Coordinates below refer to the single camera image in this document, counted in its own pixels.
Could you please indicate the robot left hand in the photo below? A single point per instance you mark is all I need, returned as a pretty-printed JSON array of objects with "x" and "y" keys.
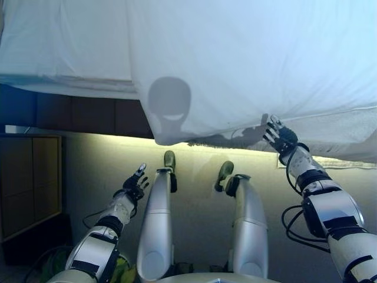
[{"x": 134, "y": 185}]

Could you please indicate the white duvet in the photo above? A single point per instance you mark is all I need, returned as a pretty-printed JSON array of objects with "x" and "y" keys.
[{"x": 250, "y": 59}]

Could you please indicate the silver robot right leg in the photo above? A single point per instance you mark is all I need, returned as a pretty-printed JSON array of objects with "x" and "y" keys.
[{"x": 250, "y": 224}]

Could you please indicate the olive robot foot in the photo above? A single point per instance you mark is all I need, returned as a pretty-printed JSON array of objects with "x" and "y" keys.
[
  {"x": 169, "y": 159},
  {"x": 225, "y": 169}
]

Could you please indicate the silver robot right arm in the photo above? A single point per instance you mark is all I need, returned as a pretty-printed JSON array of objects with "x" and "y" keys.
[{"x": 332, "y": 212}]

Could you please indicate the olive robot left foot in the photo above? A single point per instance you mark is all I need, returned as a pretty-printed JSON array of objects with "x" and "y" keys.
[{"x": 169, "y": 159}]

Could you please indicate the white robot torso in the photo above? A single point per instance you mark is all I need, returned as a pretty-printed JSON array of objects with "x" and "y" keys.
[{"x": 212, "y": 280}]

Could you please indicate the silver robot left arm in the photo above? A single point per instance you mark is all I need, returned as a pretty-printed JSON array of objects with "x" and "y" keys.
[{"x": 94, "y": 250}]

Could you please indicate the silver robot leg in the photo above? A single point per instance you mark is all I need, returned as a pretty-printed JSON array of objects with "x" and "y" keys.
[
  {"x": 250, "y": 224},
  {"x": 156, "y": 221}
]

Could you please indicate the beige bed blanket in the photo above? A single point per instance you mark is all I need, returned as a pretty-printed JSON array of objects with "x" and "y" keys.
[{"x": 338, "y": 138}]

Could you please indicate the dark wooden nightstand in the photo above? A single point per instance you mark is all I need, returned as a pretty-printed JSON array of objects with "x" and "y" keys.
[{"x": 29, "y": 182}]

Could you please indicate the silver robot left leg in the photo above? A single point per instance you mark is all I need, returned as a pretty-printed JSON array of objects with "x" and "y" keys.
[{"x": 156, "y": 221}]

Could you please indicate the olive robot right foot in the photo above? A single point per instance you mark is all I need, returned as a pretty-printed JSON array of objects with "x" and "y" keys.
[{"x": 225, "y": 169}]

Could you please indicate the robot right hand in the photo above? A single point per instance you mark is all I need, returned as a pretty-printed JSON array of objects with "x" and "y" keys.
[{"x": 284, "y": 137}]

